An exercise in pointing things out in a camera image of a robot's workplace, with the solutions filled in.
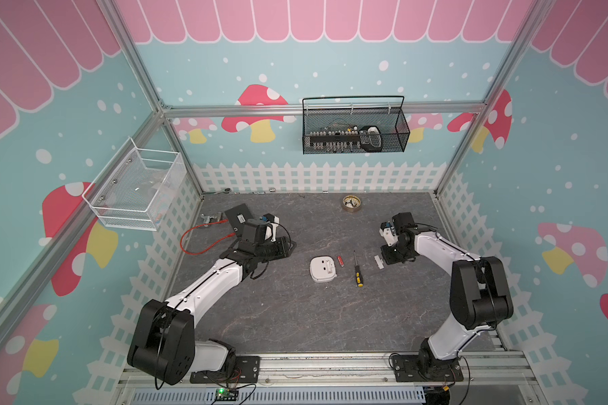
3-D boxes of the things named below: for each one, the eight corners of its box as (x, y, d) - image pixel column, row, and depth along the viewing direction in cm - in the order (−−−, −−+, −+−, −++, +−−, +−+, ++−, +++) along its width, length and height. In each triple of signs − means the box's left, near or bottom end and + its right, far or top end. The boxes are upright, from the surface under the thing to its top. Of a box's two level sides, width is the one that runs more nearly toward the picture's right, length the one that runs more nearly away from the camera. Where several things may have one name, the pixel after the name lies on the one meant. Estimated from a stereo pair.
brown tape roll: (343, 211, 117) (343, 208, 115) (341, 198, 122) (342, 195, 120) (361, 211, 117) (362, 208, 115) (359, 198, 122) (360, 195, 120)
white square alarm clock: (309, 282, 94) (309, 277, 91) (309, 260, 100) (309, 256, 97) (336, 282, 94) (336, 277, 91) (334, 260, 100) (335, 256, 97)
